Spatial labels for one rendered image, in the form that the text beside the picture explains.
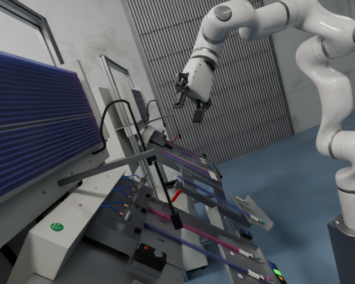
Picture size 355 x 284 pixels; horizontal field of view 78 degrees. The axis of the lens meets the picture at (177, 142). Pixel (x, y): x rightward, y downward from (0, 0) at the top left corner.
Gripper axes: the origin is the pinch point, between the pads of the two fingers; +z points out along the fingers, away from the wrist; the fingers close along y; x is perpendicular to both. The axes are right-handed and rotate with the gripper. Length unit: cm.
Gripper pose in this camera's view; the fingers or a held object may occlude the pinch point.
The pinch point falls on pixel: (188, 112)
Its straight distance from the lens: 62.3
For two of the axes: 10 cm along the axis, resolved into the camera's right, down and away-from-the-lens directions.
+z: -2.8, 9.3, -2.2
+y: -6.2, -3.6, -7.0
